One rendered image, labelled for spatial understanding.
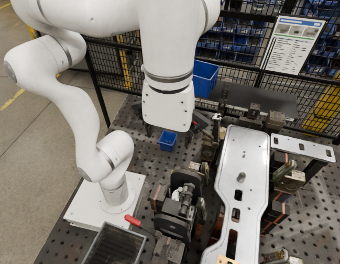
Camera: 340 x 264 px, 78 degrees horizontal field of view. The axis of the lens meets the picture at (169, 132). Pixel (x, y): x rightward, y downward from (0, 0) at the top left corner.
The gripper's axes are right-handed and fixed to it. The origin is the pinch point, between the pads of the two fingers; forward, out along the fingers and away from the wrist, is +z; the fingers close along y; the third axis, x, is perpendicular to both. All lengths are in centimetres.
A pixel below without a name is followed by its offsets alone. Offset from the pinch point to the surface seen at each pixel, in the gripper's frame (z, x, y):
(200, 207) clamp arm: 35.6, 1.3, 11.3
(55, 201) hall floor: 145, 11, -113
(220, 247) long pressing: 44.8, -6.6, 21.2
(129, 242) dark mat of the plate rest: 28.8, -18.4, -5.8
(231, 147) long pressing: 45, 39, 19
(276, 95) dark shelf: 42, 86, 38
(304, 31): 6, 90, 39
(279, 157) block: 47, 42, 42
